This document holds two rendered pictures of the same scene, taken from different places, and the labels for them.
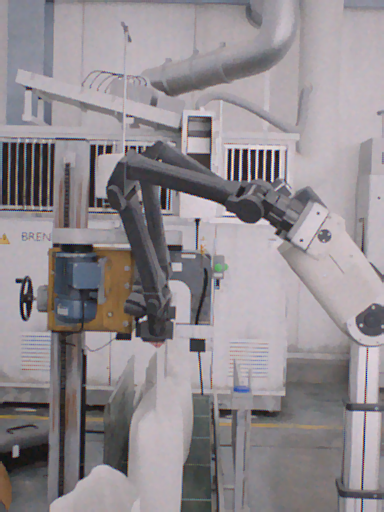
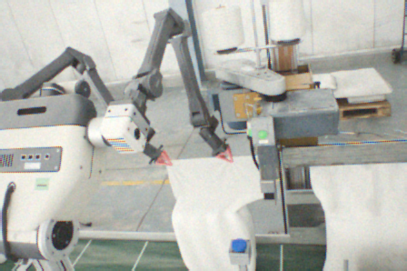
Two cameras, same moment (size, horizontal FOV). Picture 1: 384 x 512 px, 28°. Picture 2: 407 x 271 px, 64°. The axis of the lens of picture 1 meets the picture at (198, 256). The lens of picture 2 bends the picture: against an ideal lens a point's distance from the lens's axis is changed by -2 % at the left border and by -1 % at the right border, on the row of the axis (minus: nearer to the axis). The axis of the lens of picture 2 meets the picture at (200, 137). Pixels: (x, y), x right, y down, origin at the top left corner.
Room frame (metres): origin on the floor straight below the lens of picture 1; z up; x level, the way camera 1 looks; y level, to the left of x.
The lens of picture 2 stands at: (3.05, -1.14, 1.79)
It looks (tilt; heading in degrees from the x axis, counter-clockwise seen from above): 24 degrees down; 108
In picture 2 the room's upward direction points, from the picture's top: 12 degrees counter-clockwise
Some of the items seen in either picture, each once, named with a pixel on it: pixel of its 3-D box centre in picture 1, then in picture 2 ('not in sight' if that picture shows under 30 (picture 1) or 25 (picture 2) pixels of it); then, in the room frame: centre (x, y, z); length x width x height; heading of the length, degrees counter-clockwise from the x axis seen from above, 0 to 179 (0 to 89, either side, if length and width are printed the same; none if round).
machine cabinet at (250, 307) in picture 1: (143, 267); not in sight; (6.18, 0.43, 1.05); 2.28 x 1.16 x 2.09; 90
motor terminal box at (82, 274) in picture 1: (84, 278); (217, 101); (2.69, 0.39, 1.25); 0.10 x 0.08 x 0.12; 115
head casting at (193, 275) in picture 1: (180, 281); (296, 129); (3.05, 0.07, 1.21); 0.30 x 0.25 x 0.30; 0
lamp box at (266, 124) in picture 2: (218, 266); (263, 131); (2.94, -0.08, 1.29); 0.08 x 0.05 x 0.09; 0
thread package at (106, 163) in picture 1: (119, 177); (223, 27); (2.79, 0.29, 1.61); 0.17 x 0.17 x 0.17
